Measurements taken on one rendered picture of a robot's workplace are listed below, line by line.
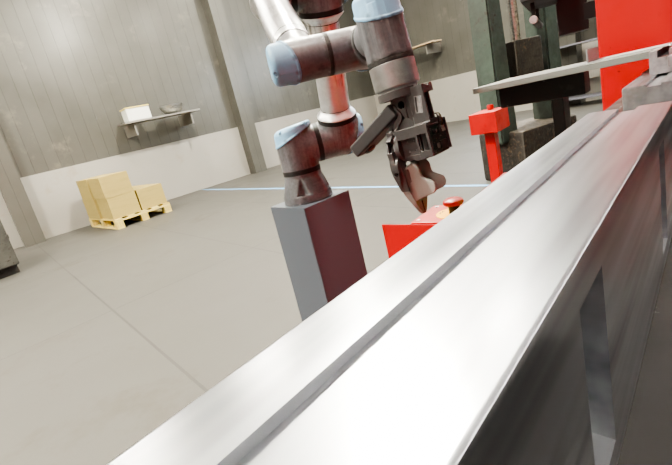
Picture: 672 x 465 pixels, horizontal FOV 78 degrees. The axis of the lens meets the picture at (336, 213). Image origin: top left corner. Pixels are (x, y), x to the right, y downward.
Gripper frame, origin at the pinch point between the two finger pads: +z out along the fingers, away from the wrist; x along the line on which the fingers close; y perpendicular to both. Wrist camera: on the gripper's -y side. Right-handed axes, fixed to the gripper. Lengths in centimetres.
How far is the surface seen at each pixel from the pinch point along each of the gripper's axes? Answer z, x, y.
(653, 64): -12.7, 10.1, 34.3
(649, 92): -10.4, -1.7, 34.3
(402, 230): 2.7, -4.8, -1.4
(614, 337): -7, -47, 35
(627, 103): -9.7, -1.6, 32.1
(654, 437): -2, -46, 36
